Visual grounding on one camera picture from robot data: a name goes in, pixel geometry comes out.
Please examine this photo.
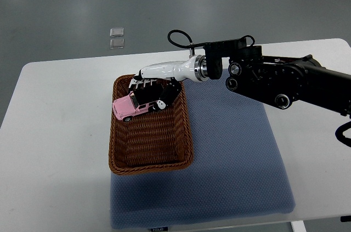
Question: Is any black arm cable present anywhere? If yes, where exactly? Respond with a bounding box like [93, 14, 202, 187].
[167, 29, 194, 52]

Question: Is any blue grey cushion mat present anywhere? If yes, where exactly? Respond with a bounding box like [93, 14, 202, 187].
[110, 78, 295, 229]

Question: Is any pink toy car black roof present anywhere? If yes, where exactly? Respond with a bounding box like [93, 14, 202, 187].
[112, 92, 166, 122]

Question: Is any upper clear floor tile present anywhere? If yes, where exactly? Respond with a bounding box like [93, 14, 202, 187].
[110, 27, 124, 37]

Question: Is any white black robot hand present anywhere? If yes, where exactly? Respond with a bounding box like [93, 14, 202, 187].
[135, 55, 209, 111]

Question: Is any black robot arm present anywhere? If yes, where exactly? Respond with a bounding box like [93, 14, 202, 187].
[129, 36, 350, 116]

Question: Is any brown wicker basket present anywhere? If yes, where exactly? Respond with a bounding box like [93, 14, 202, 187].
[109, 86, 194, 175]

